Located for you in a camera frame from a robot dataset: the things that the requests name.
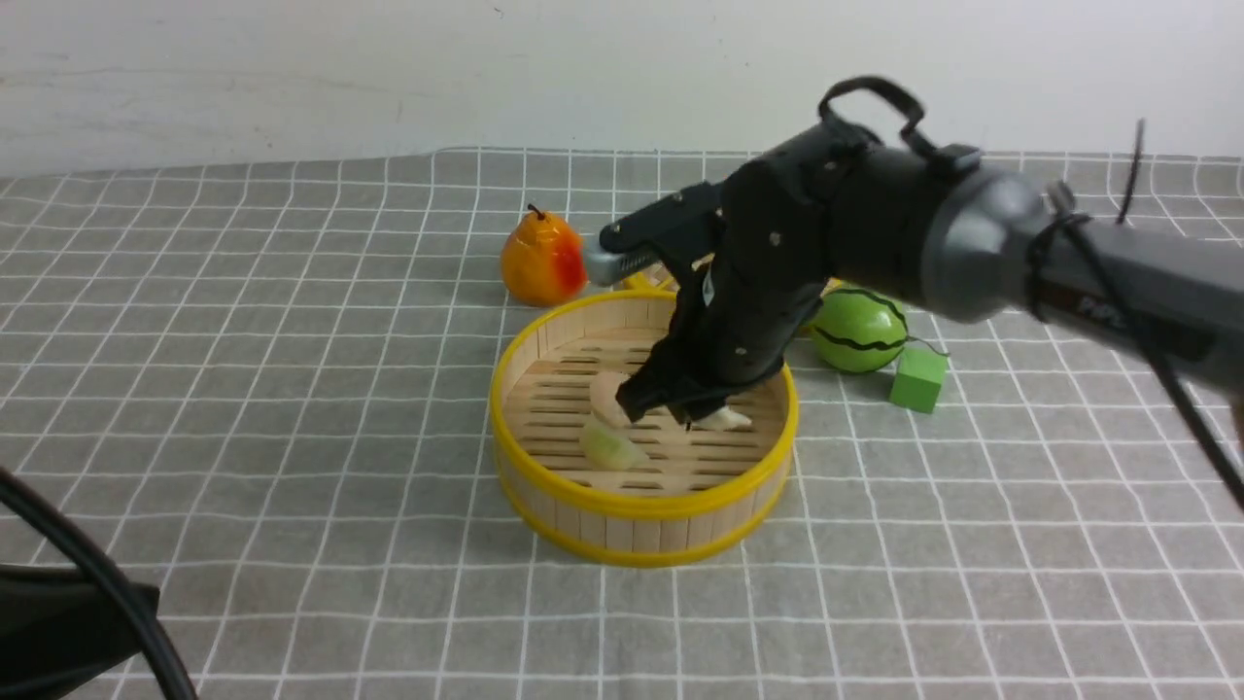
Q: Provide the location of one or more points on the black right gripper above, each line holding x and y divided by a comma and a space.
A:
734, 317

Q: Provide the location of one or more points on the green wooden cube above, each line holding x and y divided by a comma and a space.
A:
919, 378

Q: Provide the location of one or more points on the yellow rimmed bamboo steamer tray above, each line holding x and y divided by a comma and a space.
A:
698, 493

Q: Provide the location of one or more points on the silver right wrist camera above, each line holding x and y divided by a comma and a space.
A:
605, 269

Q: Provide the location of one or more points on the grey checked tablecloth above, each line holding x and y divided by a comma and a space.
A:
263, 387

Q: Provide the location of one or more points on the white pleated toy dumpling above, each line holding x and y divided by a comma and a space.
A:
724, 420

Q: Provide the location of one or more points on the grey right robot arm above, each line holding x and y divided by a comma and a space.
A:
945, 233

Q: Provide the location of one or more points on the green toy watermelon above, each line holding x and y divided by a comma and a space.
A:
858, 331

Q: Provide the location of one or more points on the green toy dumpling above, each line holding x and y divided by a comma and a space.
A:
609, 449

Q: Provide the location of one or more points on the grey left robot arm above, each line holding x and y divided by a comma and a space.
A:
58, 631

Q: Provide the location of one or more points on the orange toy pear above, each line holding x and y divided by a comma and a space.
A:
542, 260

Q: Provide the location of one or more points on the pink toy dumpling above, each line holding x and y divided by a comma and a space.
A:
602, 397

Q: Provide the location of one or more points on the yellow rimmed woven steamer lid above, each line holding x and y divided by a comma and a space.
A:
658, 278

